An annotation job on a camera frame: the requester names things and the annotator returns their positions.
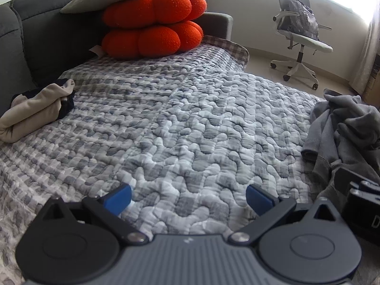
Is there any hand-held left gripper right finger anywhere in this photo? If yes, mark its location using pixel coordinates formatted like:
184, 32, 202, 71
228, 183, 342, 247

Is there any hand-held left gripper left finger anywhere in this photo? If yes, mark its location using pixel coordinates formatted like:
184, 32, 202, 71
38, 183, 149, 246

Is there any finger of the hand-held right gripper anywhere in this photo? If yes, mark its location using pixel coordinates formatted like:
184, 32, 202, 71
333, 166, 374, 190

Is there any grey t-shirt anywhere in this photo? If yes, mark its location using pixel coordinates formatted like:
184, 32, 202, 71
301, 88, 380, 204

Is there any grey checked quilted blanket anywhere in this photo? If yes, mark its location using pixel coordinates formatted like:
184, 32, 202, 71
0, 35, 328, 285

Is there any beige and navy folded garment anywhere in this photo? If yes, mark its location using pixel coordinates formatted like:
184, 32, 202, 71
0, 78, 76, 143

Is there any white office chair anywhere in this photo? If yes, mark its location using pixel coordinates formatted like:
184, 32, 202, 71
270, 0, 334, 90

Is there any orange pumpkin cushion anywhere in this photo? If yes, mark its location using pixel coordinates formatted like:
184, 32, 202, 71
89, 20, 205, 60
102, 0, 208, 34

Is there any grey backpack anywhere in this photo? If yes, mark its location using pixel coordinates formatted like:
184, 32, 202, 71
278, 0, 320, 41

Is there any grey sofa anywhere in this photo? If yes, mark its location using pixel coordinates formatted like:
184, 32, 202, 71
0, 0, 234, 96

